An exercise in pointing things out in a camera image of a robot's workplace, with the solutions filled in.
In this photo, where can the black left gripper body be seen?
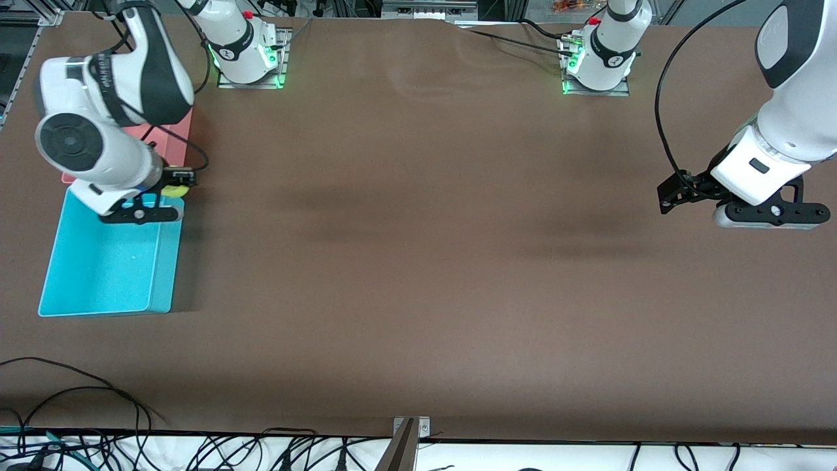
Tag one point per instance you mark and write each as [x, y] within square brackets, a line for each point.
[705, 179]

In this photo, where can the yellow tennis ball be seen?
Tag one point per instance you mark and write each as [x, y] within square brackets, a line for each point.
[175, 192]

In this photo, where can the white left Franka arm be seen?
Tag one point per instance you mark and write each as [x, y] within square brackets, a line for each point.
[798, 118]

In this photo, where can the pink plastic bin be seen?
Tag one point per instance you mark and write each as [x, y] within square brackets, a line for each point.
[178, 134]

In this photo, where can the blue plastic bin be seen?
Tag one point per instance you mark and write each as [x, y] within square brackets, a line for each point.
[104, 275]

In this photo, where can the orange objects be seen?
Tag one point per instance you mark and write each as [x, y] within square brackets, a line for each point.
[569, 6]

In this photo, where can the brown table cover sheet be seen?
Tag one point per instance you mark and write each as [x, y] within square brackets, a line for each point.
[418, 261]

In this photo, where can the grey metal box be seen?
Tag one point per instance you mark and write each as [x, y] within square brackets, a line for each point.
[428, 10]

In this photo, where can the grey metal pole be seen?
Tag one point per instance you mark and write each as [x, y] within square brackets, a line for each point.
[399, 454]

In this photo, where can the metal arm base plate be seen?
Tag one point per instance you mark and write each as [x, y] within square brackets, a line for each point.
[284, 59]
[618, 92]

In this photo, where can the aluminium frame profile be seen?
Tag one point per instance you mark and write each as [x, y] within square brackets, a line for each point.
[668, 10]

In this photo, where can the aluminium frame corner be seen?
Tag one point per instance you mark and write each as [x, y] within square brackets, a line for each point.
[55, 16]

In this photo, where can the silver metal bracket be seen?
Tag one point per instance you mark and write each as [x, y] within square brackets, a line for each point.
[424, 428]

